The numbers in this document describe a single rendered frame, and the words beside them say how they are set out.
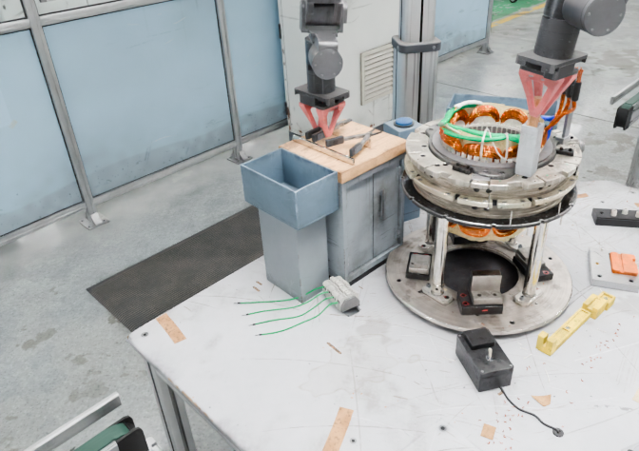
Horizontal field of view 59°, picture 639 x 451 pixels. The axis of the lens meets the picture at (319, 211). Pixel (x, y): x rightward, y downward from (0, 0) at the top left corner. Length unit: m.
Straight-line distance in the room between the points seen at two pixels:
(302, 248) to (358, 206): 0.15
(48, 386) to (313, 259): 1.43
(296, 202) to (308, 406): 0.36
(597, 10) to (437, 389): 0.64
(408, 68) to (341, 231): 0.53
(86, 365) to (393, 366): 1.53
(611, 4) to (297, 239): 0.65
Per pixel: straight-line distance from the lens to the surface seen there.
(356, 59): 3.43
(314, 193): 1.04
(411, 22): 1.48
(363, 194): 1.15
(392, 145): 1.18
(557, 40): 0.92
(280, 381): 1.05
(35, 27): 2.89
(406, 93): 1.52
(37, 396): 2.34
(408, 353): 1.09
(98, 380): 2.30
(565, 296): 1.24
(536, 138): 0.98
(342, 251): 1.17
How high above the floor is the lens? 1.55
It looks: 31 degrees down
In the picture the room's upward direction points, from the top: 3 degrees counter-clockwise
